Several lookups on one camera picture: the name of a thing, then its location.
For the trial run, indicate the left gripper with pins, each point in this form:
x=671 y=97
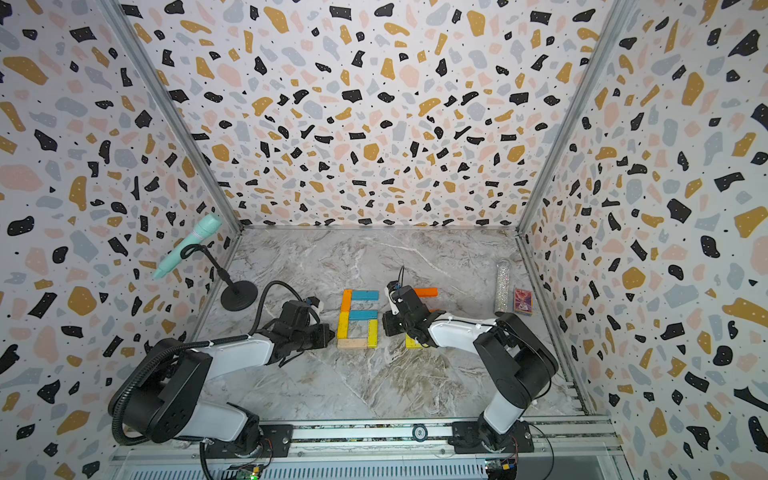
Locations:
x=326 y=335

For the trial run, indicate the yellow block bottom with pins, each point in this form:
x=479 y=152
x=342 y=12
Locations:
x=343 y=325

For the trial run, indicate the glitter filled clear tube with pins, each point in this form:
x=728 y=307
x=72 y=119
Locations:
x=502 y=289

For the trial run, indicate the black microphone stand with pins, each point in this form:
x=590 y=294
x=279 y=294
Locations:
x=238 y=295

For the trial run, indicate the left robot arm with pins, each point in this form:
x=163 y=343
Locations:
x=161 y=399

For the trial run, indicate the orange block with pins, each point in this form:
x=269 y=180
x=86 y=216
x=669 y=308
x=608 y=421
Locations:
x=426 y=292

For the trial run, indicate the red playing card box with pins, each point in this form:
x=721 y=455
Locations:
x=523 y=301

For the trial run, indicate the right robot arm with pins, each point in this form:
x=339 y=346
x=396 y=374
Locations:
x=520 y=366

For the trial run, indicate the yellow block horizontal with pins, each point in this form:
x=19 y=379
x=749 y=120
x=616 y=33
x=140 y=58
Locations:
x=372 y=334

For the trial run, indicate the teal block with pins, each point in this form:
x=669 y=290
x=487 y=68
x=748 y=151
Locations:
x=363 y=315
x=365 y=295

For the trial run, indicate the beige wooden block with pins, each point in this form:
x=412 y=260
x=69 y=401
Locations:
x=352 y=344

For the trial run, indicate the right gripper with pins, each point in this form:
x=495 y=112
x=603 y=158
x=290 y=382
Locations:
x=391 y=324

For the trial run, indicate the mint green microphone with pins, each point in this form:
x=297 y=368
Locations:
x=202 y=230

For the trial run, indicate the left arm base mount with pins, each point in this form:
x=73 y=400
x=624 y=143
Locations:
x=266 y=442

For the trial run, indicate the yellow block top vertical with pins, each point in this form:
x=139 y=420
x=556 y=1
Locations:
x=412 y=344

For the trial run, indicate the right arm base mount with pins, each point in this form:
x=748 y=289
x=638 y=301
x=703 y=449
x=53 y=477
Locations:
x=475 y=437

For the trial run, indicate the orange block vertical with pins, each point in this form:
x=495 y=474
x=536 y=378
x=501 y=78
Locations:
x=346 y=301

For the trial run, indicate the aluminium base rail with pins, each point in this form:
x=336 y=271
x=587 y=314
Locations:
x=565 y=447

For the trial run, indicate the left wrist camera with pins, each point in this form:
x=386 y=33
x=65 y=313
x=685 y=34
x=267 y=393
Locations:
x=315 y=303

